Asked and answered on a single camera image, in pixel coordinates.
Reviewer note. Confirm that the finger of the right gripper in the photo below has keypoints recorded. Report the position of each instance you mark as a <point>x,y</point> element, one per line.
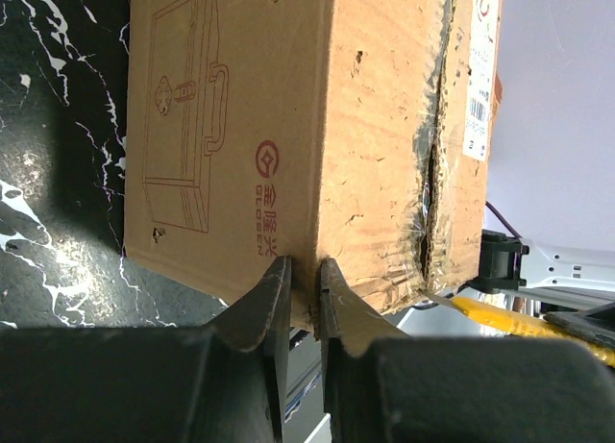
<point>595,325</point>

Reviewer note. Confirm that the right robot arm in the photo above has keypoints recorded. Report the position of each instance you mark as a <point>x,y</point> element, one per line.
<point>580,281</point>

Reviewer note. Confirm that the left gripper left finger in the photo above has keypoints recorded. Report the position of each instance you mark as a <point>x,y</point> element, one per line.
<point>249,361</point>

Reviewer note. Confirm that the brown cardboard express box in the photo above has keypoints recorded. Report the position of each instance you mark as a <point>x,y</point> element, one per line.
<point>357,130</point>

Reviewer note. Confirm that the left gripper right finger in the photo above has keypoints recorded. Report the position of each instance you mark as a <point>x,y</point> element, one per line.
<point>350,331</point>

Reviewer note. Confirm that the yellow utility knife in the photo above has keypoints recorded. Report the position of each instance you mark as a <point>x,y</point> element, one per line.
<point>518,324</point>

